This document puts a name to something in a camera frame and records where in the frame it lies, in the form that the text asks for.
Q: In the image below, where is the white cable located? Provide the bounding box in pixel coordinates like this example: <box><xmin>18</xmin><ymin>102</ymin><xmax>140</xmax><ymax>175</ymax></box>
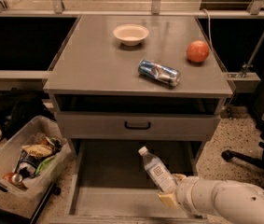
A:
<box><xmin>201</xmin><ymin>7</ymin><xmax>214</xmax><ymax>51</ymax></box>

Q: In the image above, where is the open grey middle drawer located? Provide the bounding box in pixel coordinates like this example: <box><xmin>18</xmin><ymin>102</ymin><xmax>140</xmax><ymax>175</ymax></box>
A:
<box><xmin>50</xmin><ymin>140</ymin><xmax>212</xmax><ymax>224</ymax></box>

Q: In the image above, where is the grey drawer cabinet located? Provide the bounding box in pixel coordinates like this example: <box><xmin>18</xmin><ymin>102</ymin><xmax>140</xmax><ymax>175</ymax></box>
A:
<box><xmin>42</xmin><ymin>14</ymin><xmax>234</xmax><ymax>161</ymax></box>

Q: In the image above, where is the crushed blue soda can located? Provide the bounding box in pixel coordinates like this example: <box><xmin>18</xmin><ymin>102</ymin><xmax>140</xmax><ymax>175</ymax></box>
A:
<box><xmin>138</xmin><ymin>60</ymin><xmax>180</xmax><ymax>87</ymax></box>

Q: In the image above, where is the black drawer handle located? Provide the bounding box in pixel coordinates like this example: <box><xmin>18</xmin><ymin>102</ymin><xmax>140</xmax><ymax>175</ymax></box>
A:
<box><xmin>124</xmin><ymin>121</ymin><xmax>151</xmax><ymax>130</ymax></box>

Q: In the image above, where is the clear plastic storage bin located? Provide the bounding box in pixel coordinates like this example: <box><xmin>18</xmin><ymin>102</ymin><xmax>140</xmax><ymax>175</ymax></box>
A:
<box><xmin>0</xmin><ymin>115</ymin><xmax>74</xmax><ymax>202</ymax></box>

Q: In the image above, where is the red apple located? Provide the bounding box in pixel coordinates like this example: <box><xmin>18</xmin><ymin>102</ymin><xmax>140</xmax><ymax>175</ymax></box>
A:
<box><xmin>187</xmin><ymin>40</ymin><xmax>209</xmax><ymax>63</ymax></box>

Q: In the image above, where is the black backpack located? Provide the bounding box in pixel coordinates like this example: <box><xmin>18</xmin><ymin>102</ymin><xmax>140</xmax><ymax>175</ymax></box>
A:
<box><xmin>0</xmin><ymin>89</ymin><xmax>55</xmax><ymax>142</ymax></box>

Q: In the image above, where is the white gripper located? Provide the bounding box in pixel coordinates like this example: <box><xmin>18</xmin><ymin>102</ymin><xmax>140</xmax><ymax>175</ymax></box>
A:
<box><xmin>158</xmin><ymin>174</ymin><xmax>215</xmax><ymax>216</ymax></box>

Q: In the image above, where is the white bowl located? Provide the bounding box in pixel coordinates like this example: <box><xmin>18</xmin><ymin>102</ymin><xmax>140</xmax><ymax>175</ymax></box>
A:
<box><xmin>113</xmin><ymin>24</ymin><xmax>149</xmax><ymax>47</ymax></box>

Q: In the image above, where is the green snack bag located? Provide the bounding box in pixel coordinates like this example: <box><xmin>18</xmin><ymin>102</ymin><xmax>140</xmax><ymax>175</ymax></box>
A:
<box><xmin>35</xmin><ymin>155</ymin><xmax>55</xmax><ymax>176</ymax></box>

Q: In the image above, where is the metal diagonal rod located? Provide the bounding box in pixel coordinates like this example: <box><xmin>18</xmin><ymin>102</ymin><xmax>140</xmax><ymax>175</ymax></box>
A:
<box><xmin>237</xmin><ymin>31</ymin><xmax>264</xmax><ymax>78</ymax></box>

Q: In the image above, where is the yellow chip bag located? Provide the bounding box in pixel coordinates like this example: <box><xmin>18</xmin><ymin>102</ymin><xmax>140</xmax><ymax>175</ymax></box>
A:
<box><xmin>22</xmin><ymin>144</ymin><xmax>53</xmax><ymax>159</ymax></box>

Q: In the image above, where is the red soda can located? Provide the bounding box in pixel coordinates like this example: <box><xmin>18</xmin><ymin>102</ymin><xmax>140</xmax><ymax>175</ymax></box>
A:
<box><xmin>3</xmin><ymin>173</ymin><xmax>22</xmax><ymax>185</ymax></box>

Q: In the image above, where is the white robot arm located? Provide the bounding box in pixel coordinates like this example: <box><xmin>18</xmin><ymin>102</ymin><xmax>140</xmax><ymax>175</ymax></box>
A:
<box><xmin>158</xmin><ymin>174</ymin><xmax>264</xmax><ymax>224</ymax></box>

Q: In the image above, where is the blue white snack bag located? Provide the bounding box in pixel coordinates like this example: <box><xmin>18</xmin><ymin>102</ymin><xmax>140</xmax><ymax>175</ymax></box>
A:
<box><xmin>15</xmin><ymin>150</ymin><xmax>41</xmax><ymax>178</ymax></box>

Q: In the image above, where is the closed grey drawer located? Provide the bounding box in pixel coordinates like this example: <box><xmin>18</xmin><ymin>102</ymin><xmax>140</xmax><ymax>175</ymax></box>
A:
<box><xmin>56</xmin><ymin>112</ymin><xmax>220</xmax><ymax>141</ymax></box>

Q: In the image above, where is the clear plastic water bottle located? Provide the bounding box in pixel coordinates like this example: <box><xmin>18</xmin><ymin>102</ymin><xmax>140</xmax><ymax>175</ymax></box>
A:
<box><xmin>138</xmin><ymin>147</ymin><xmax>177</xmax><ymax>193</ymax></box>

